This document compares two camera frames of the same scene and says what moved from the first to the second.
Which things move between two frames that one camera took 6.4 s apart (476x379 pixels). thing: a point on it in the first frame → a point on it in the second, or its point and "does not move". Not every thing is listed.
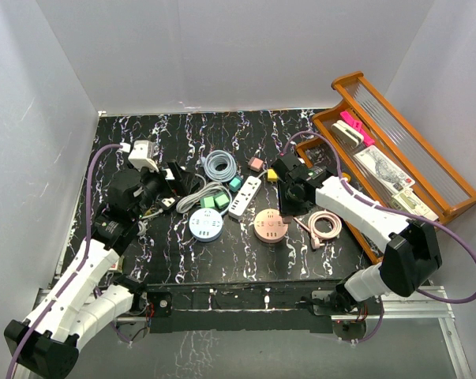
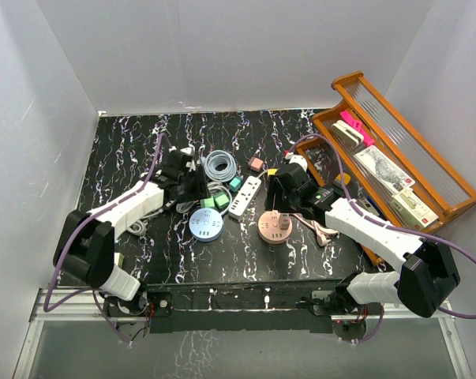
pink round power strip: (269, 227) does not move
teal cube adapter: (235, 184) does not move
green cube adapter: (221, 200) does not move
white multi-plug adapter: (142, 155) → (180, 158)
